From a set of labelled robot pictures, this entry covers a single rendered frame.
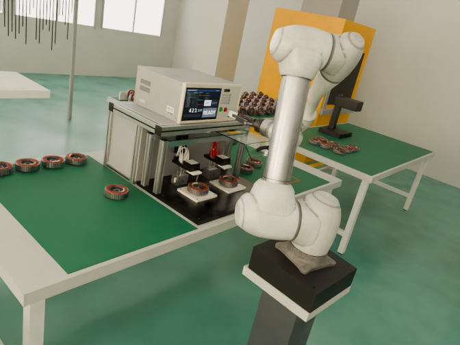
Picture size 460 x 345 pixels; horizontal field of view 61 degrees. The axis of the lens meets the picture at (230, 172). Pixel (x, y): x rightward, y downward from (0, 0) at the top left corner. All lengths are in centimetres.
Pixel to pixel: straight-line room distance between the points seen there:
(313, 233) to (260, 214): 21
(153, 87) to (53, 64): 659
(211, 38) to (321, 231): 487
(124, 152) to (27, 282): 96
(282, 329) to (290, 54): 105
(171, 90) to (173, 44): 820
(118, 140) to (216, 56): 395
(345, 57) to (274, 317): 103
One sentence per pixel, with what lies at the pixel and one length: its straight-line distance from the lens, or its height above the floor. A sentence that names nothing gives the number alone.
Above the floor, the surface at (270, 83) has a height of 91.
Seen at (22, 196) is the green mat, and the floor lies 75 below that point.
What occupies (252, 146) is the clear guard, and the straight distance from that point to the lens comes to 208.
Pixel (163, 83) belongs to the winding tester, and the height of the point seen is 128.
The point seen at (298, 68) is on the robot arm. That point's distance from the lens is 139.
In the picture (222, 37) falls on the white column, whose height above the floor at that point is 141.
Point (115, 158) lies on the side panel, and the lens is 224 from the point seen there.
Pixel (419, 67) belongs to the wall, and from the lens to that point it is 700.
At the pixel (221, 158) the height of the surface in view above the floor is 92.
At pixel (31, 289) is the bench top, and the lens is 141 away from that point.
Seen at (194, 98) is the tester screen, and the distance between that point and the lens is 200.
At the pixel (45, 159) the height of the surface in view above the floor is 79.
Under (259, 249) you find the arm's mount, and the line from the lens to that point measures 155.
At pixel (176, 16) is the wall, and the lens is 1015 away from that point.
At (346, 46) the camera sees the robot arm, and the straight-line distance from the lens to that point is 145.
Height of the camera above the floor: 163
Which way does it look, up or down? 21 degrees down
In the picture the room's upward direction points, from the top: 12 degrees clockwise
